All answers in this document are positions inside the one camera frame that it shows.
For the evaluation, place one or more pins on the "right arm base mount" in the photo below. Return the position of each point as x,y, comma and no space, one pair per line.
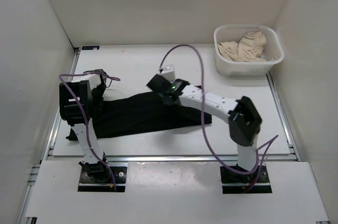
256,183

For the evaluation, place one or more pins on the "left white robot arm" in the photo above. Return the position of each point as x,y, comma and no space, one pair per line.
80,100

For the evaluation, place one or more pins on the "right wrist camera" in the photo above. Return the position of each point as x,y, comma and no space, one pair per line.
168,73

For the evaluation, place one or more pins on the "aluminium front rail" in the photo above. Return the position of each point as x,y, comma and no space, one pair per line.
153,158

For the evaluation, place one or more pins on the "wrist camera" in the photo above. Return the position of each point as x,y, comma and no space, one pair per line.
100,72
168,73

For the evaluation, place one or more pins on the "black trousers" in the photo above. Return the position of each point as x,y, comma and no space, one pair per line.
142,113

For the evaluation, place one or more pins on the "white plastic basket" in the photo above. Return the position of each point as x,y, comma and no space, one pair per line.
243,70

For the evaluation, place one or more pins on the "small dark label tag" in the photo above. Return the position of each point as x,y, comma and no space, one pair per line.
91,47

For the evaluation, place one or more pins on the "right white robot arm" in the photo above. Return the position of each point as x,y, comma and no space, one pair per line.
240,114

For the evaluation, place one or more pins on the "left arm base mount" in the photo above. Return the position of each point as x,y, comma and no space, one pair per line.
100,180

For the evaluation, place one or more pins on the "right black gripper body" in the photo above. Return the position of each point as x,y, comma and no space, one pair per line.
165,101

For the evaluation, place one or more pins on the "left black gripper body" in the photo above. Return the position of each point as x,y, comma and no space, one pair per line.
97,93

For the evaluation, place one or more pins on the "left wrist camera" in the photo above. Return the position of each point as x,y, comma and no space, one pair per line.
100,72

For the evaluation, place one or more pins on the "beige garment in basket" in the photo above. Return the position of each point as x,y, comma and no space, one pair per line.
239,46

